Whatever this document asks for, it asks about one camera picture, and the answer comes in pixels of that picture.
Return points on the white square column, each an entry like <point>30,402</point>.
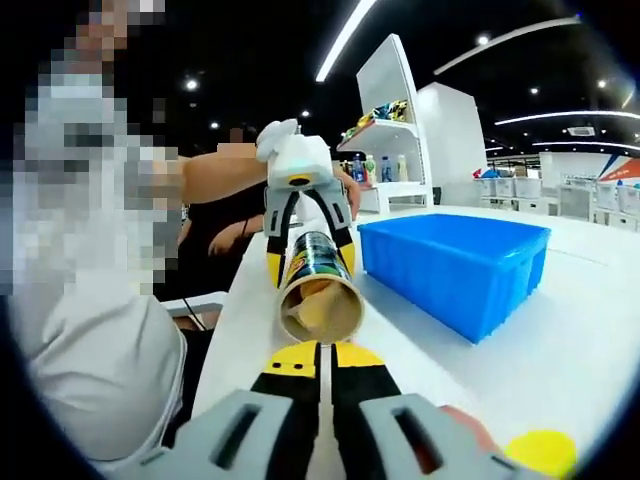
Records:
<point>450,145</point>

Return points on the person's white shirt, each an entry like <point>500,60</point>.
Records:
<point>100,375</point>

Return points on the row of colourful snack packets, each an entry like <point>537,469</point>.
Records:
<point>380,115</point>

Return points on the blue plastic box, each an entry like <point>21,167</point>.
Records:
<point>440,270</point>

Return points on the blue white bottle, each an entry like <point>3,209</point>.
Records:
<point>386,170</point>

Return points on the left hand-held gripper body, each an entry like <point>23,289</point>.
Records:
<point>300,160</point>

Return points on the stack of chips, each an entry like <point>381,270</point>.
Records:
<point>307,305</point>

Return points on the white table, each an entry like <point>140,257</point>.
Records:
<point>550,375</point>

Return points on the cream bottle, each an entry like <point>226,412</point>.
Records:
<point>402,168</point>

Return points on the yellow round container lid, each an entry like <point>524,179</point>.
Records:
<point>542,452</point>

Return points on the white display shelf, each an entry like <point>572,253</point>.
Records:
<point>387,75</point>

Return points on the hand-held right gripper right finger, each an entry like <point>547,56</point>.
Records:
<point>380,440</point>

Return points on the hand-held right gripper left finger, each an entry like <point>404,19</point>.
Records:
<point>225,440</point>

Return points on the black printed chip container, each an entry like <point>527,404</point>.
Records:
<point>315,255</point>

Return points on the orange blue wall poster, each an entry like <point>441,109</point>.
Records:
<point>620,170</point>

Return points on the row of white storage cabinets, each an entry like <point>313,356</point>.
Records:
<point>550,195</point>

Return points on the person's left hand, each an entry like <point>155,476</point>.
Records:
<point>352,197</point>

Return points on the green white bottle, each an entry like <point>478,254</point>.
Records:
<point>370,169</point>

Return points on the person's right hand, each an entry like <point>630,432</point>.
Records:
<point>472,430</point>

